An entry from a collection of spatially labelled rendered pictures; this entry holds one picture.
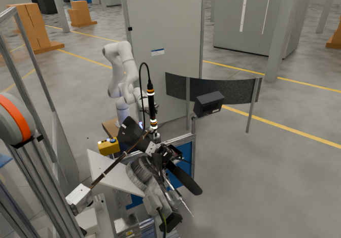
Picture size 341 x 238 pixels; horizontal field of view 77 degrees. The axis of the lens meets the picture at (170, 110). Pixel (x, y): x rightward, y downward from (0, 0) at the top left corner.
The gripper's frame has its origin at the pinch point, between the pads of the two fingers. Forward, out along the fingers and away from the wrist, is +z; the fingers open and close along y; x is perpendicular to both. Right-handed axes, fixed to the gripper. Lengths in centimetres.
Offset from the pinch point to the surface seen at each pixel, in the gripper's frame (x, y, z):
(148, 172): -33.2, 12.2, 16.7
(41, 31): -74, 114, -817
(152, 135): -16.3, 2.4, 2.9
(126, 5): 45, -39, -178
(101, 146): -42, 35, -34
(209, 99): -25, -68, -31
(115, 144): -42, 24, -31
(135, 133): -11.9, 13.1, 1.6
